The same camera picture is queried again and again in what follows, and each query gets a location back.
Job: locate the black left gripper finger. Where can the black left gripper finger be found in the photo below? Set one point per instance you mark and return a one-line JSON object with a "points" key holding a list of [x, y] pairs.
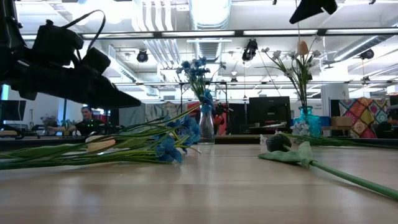
{"points": [[115, 106], [112, 91]]}

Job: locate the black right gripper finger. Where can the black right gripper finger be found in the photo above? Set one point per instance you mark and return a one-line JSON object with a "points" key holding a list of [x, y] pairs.
{"points": [[314, 6], [298, 18]]}

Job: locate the cream artificial tulip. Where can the cream artificial tulip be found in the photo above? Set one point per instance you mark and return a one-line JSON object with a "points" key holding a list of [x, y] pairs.
{"points": [[99, 144]]}

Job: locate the white artificial flower bunch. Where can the white artificial flower bunch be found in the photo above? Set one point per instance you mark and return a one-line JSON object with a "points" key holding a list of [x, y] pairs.
{"points": [[300, 77]]}

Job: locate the blue artificial flower bunch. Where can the blue artificial flower bunch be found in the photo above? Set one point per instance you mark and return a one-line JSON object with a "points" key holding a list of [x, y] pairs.
{"points": [[168, 151], [196, 70], [190, 127]]}

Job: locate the flower stems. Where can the flower stems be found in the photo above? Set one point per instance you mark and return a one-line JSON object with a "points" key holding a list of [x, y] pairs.
{"points": [[300, 128]]}

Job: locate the dark purple artificial tulip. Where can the dark purple artificial tulip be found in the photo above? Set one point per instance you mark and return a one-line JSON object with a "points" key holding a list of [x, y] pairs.
{"points": [[357, 182]]}

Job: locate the small flower vase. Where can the small flower vase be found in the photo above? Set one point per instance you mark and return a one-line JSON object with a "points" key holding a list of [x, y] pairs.
{"points": [[49, 121]]}

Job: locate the clear glass vase blue ribbon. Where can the clear glass vase blue ribbon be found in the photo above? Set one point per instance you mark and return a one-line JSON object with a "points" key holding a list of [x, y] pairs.
{"points": [[206, 127]]}

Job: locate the blue textured glass vase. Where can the blue textured glass vase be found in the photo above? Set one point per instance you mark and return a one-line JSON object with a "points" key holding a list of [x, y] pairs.
{"points": [[312, 124]]}

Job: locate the person at desk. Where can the person at desk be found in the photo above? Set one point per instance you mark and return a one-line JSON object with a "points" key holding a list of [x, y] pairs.
{"points": [[90, 126]]}

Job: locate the black ceiling spotlight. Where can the black ceiling spotlight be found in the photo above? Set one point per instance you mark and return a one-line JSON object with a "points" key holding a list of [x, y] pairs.
{"points": [[367, 53], [142, 56]]}

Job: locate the black computer monitor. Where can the black computer monitor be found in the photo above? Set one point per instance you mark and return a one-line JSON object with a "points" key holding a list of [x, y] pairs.
{"points": [[269, 110]]}

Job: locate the blue storage bin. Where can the blue storage bin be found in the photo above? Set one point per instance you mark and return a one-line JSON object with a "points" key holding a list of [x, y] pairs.
{"points": [[325, 121]]}

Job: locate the brown cardboard box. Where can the brown cardboard box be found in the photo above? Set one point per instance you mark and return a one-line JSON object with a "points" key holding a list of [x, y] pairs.
{"points": [[341, 121]]}

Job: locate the colourful patchwork quilt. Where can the colourful patchwork quilt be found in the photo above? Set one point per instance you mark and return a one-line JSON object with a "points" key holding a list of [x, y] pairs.
{"points": [[360, 116]]}

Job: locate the seated person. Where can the seated person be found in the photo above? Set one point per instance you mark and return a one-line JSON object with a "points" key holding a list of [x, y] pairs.
{"points": [[385, 127]]}

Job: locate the black overhead frame bar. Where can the black overhead frame bar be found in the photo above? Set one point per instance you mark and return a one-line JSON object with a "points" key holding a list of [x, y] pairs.
{"points": [[321, 32]]}

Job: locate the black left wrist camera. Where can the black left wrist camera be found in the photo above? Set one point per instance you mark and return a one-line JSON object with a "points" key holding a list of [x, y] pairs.
{"points": [[96, 60]]}

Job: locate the black workstation scaffold frame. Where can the black workstation scaffold frame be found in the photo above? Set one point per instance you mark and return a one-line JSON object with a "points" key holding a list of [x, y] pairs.
{"points": [[65, 112]]}

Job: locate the dark wall screen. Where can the dark wall screen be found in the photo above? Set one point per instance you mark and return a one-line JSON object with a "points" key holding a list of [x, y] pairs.
{"points": [[12, 110]]}

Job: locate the black hanging ceiling camera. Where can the black hanging ceiling camera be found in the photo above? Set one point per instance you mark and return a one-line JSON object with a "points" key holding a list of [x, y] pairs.
{"points": [[250, 49]]}

